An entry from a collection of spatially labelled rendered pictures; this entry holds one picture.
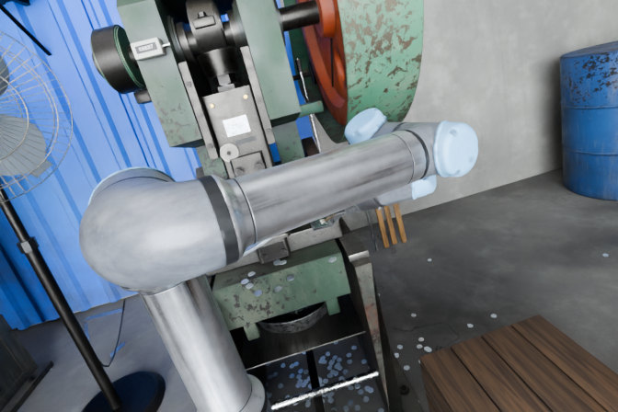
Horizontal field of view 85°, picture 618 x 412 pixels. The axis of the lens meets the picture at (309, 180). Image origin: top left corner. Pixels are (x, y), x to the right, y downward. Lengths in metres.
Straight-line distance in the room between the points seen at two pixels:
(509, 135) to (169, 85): 2.46
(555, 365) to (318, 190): 0.87
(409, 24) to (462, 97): 1.90
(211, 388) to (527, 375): 0.77
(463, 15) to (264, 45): 1.89
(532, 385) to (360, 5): 0.94
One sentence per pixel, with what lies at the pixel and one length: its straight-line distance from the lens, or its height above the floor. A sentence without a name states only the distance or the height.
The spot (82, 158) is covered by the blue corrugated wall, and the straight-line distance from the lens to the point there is 2.50.
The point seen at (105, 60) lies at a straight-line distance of 1.11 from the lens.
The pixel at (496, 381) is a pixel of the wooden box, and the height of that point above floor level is 0.35.
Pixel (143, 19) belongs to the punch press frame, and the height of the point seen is 1.39.
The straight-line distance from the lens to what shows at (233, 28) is 1.08.
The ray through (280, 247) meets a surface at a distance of 1.05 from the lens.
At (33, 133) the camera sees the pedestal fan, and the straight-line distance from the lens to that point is 1.47.
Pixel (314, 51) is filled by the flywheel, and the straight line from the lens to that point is 1.43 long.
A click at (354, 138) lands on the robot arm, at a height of 1.03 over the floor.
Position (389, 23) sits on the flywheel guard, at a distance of 0.79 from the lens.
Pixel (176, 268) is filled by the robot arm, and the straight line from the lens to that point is 0.34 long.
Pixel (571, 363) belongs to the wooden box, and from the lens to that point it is 1.12.
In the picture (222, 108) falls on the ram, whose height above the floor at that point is 1.13.
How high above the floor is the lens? 1.15
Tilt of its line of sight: 17 degrees down
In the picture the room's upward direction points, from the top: 15 degrees counter-clockwise
